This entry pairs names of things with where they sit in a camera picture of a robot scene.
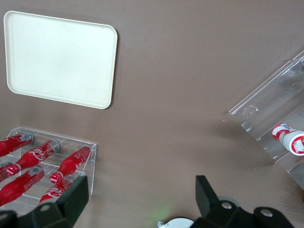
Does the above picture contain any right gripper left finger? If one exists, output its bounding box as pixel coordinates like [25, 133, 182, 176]
[0, 175, 90, 228]

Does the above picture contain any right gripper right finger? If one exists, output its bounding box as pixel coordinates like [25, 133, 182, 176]
[195, 175, 304, 228]

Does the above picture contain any cream rectangular plastic tray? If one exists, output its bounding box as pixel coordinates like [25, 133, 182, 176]
[3, 10, 119, 110]

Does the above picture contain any red coca-cola bottle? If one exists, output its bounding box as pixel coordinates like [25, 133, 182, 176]
[4, 140, 60, 175]
[0, 166, 46, 212]
[38, 177, 73, 205]
[49, 146, 92, 184]
[0, 133, 34, 157]

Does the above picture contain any clear acrylic bottle rack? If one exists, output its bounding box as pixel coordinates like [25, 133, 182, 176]
[0, 127, 98, 207]

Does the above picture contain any red white yogurt bottle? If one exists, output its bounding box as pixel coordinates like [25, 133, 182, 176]
[272, 123, 304, 157]

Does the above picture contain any clear acrylic stepped display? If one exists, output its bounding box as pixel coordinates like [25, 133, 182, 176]
[229, 49, 304, 190]

